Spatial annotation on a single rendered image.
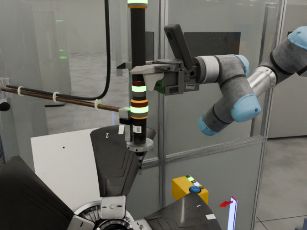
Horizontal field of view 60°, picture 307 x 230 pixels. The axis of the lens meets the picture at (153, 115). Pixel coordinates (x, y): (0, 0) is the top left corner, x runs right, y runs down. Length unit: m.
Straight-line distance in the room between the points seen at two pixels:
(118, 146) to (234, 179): 1.36
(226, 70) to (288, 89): 3.96
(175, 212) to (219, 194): 1.17
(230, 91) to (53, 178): 0.69
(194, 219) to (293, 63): 0.62
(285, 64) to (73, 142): 0.83
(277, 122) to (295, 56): 3.76
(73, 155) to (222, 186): 1.26
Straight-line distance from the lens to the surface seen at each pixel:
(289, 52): 1.03
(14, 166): 0.79
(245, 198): 2.28
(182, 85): 0.67
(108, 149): 0.88
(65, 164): 1.07
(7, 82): 1.09
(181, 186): 1.25
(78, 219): 0.79
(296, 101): 4.83
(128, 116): 0.68
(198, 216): 0.94
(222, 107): 0.75
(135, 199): 1.70
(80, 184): 1.05
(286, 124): 4.87
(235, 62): 0.76
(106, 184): 0.86
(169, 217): 0.90
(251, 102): 0.72
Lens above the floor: 1.75
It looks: 18 degrees down
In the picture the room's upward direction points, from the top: straight up
